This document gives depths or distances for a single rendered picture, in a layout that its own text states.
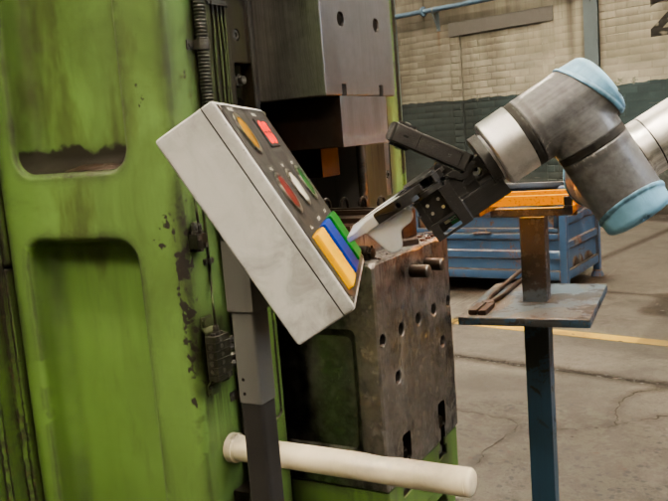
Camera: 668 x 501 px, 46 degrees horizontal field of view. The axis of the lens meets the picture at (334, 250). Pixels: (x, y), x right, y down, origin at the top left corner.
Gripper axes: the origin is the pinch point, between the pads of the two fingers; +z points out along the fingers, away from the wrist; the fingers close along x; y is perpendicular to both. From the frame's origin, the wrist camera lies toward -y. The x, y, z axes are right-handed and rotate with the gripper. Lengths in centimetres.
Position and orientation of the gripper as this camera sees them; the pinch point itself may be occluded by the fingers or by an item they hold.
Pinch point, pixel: (352, 230)
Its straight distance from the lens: 104.8
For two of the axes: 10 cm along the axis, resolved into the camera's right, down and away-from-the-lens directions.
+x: 0.7, -1.5, 9.9
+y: 5.7, 8.2, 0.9
